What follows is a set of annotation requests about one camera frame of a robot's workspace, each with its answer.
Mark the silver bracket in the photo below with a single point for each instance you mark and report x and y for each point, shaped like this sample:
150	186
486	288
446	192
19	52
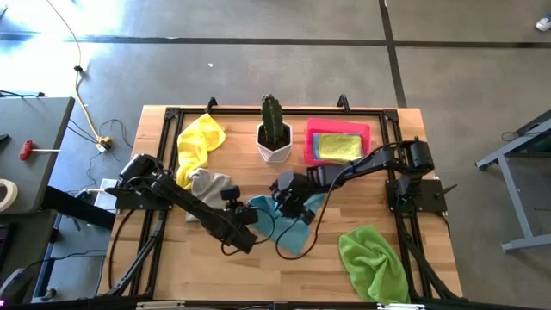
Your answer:
160	305
400	306

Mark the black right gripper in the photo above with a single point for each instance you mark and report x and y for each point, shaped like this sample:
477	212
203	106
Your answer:
295	191

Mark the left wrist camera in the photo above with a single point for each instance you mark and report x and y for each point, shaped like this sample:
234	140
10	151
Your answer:
247	215

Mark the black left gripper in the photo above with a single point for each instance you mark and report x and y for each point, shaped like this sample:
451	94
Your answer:
232	232

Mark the blue microfiber towel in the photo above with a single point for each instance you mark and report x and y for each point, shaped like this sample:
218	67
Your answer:
292	234
315	148

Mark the black aluminium frame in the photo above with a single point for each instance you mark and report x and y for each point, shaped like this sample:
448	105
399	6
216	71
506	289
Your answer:
301	111

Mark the grey side table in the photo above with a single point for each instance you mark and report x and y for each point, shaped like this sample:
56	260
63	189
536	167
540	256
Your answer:
34	129

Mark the white faceted plant pot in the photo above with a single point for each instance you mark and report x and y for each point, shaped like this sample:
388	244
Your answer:
275	154

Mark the green cactus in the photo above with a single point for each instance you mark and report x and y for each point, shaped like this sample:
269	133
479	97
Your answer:
272	118

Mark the yellow plug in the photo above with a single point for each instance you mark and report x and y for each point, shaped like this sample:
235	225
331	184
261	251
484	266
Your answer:
104	144

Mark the beige tape roll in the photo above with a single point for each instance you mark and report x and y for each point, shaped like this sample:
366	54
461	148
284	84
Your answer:
10	194

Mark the grey microfiber towel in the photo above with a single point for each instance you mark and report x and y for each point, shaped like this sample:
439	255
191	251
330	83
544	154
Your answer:
211	187

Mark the black rounded device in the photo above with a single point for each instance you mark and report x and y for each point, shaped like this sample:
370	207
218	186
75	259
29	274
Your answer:
15	286

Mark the yellow-green microfiber towel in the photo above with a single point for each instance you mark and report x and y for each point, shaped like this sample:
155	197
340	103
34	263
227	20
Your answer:
340	147

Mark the green microfiber towel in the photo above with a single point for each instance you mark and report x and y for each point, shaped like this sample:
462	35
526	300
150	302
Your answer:
374	262

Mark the pink plastic bin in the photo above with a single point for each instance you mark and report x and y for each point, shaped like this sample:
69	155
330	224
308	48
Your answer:
336	126

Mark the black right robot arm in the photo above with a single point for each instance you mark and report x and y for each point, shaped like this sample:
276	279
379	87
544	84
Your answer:
370	161

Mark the yellow microfiber towel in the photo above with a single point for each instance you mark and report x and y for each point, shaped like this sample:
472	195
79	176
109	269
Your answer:
198	138

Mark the black beam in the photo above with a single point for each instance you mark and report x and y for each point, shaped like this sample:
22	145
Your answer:
73	206

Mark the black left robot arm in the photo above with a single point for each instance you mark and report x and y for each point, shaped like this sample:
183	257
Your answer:
181	198

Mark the grey metal table frame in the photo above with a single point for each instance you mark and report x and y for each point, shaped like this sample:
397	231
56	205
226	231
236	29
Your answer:
512	198

